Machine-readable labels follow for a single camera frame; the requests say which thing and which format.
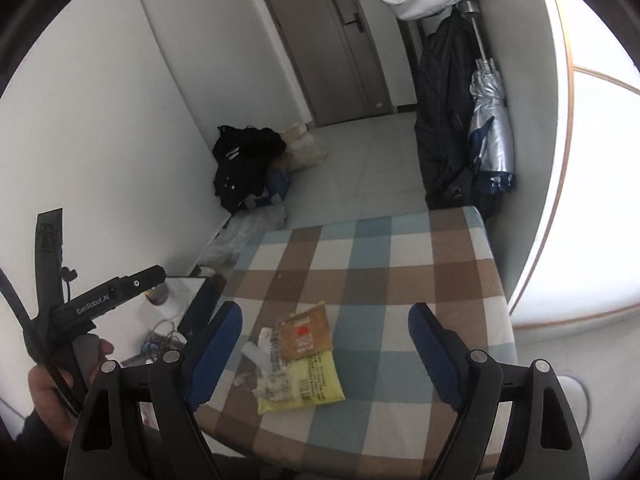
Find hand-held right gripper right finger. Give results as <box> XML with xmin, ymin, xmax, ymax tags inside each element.
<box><xmin>407</xmin><ymin>302</ymin><xmax>591</xmax><ymax>480</ymax></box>

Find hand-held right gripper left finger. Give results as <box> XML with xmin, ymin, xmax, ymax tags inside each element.
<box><xmin>65</xmin><ymin>301</ymin><xmax>244</xmax><ymax>480</ymax></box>

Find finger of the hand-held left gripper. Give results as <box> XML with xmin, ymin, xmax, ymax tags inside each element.
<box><xmin>114</xmin><ymin>264</ymin><xmax>167</xmax><ymax>302</ymax></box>

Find clear printed plastic wrapper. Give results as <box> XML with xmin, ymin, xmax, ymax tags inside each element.
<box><xmin>257</xmin><ymin>327</ymin><xmax>296</xmax><ymax>396</ymax></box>

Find silver green wrapper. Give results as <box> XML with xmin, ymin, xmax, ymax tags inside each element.
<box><xmin>255</xmin><ymin>375</ymin><xmax>296</xmax><ymax>403</ymax></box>

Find brown packet with red spot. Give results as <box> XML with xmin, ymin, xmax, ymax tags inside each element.
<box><xmin>277</xmin><ymin>305</ymin><xmax>333</xmax><ymax>361</ymax></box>

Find yellow plastic packet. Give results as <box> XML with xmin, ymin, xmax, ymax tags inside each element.
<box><xmin>257</xmin><ymin>350</ymin><xmax>346</xmax><ymax>415</ymax></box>

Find person's left forearm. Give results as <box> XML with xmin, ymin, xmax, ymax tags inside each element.
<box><xmin>12</xmin><ymin>410</ymin><xmax>76</xmax><ymax>480</ymax></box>

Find person's left hand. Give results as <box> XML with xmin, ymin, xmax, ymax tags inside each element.
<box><xmin>27</xmin><ymin>340</ymin><xmax>116</xmax><ymax>446</ymax></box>

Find checkered tablecloth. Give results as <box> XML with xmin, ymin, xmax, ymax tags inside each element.
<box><xmin>192</xmin><ymin>206</ymin><xmax>517</xmax><ymax>461</ymax></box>

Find grey plastic parcel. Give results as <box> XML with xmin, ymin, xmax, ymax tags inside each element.
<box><xmin>202</xmin><ymin>207</ymin><xmax>290</xmax><ymax>268</ymax></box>

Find black jacket with buttons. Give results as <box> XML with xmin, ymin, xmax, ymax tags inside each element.
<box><xmin>211</xmin><ymin>125</ymin><xmax>287</xmax><ymax>213</ymax></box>

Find beige cloth bag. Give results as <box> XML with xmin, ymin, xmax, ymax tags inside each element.
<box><xmin>272</xmin><ymin>122</ymin><xmax>328</xmax><ymax>171</ymax></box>

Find white wardrobe with wooden trim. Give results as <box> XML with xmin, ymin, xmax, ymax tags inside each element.
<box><xmin>505</xmin><ymin>0</ymin><xmax>640</xmax><ymax>331</ymax></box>

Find silver folded umbrella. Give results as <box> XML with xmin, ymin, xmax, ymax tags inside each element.
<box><xmin>457</xmin><ymin>0</ymin><xmax>516</xmax><ymax>196</ymax></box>

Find black hanging jacket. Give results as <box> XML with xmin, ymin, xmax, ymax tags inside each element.
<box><xmin>412</xmin><ymin>10</ymin><xmax>481</xmax><ymax>211</ymax></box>

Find grey room door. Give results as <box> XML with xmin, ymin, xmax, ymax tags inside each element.
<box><xmin>251</xmin><ymin>0</ymin><xmax>396</xmax><ymax>128</ymax></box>

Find black tangled cables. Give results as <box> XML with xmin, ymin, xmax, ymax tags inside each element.
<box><xmin>142</xmin><ymin>317</ymin><xmax>188</xmax><ymax>356</ymax></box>

